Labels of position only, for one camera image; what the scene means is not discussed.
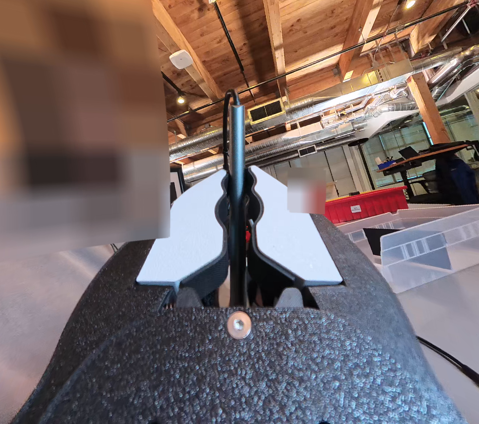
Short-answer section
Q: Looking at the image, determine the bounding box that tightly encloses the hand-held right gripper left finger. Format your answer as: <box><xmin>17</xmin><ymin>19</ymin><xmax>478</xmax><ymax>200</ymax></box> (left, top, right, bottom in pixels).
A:
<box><xmin>136</xmin><ymin>169</ymin><xmax>230</xmax><ymax>287</ymax></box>

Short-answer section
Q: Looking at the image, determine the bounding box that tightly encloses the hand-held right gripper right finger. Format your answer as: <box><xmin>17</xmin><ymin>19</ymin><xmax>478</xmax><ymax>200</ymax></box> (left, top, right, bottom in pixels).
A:
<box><xmin>246</xmin><ymin>166</ymin><xmax>344</xmax><ymax>287</ymax></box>

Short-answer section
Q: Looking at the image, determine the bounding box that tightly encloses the dark grey usb hub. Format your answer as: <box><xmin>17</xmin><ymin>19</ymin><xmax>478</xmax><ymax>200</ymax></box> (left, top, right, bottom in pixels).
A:
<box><xmin>228</xmin><ymin>104</ymin><xmax>248</xmax><ymax>309</ymax></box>

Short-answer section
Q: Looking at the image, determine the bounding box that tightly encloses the clear plastic bin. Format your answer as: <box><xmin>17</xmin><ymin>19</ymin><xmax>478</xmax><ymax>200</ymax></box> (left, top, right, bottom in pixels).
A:
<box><xmin>334</xmin><ymin>204</ymin><xmax>479</xmax><ymax>294</ymax></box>

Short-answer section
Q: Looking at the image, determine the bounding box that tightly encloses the black usb cable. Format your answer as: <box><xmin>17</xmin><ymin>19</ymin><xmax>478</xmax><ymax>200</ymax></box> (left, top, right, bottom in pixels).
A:
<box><xmin>416</xmin><ymin>335</ymin><xmax>479</xmax><ymax>388</ymax></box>

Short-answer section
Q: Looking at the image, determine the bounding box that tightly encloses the black framed marker sign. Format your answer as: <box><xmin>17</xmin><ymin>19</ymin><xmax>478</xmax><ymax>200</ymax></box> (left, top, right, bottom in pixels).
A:
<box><xmin>169</xmin><ymin>167</ymin><xmax>186</xmax><ymax>207</ymax></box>

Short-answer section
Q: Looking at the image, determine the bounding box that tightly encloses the red plastic bin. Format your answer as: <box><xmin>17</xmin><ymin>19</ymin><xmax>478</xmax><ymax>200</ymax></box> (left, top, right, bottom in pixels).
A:
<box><xmin>324</xmin><ymin>185</ymin><xmax>408</xmax><ymax>225</ymax></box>

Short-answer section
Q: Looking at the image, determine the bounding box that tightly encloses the black round high table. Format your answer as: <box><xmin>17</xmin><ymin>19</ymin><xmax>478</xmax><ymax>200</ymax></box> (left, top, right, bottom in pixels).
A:
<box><xmin>348</xmin><ymin>139</ymin><xmax>370</xmax><ymax>174</ymax></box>

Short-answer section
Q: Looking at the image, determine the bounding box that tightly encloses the black vent grille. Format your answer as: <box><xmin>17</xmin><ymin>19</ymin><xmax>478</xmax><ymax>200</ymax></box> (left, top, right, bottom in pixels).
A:
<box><xmin>247</xmin><ymin>98</ymin><xmax>285</xmax><ymax>125</ymax></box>

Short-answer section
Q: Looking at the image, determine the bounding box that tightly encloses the black office chair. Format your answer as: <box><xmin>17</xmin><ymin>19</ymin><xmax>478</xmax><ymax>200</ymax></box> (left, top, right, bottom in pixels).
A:
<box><xmin>413</xmin><ymin>169</ymin><xmax>439</xmax><ymax>204</ymax></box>

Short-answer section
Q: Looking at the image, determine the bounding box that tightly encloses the wooden standing desk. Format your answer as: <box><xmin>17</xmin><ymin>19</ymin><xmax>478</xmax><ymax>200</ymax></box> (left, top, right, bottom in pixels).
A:
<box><xmin>376</xmin><ymin>142</ymin><xmax>479</xmax><ymax>204</ymax></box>

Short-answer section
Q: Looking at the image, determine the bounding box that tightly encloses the white ceiling access point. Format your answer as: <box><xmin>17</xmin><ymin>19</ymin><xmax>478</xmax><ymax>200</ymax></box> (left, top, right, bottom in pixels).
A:
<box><xmin>168</xmin><ymin>50</ymin><xmax>194</xmax><ymax>69</ymax></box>

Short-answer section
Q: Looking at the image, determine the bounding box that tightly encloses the dark blue jacket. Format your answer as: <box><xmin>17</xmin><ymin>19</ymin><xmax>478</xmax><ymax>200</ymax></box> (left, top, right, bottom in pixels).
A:
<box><xmin>435</xmin><ymin>154</ymin><xmax>479</xmax><ymax>206</ymax></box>

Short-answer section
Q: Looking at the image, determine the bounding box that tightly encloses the wooden post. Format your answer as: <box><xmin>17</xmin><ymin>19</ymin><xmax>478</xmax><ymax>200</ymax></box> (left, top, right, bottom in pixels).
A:
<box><xmin>405</xmin><ymin>73</ymin><xmax>452</xmax><ymax>146</ymax></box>

